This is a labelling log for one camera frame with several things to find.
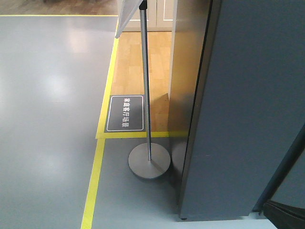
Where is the silver sign stand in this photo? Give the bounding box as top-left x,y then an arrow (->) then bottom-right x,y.
115,0 -> 171,179

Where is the dark grey fridge body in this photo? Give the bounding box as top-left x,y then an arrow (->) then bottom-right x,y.
179,0 -> 305,221

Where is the dark floor sign sticker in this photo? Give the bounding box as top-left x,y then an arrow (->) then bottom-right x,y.
105,95 -> 145,133

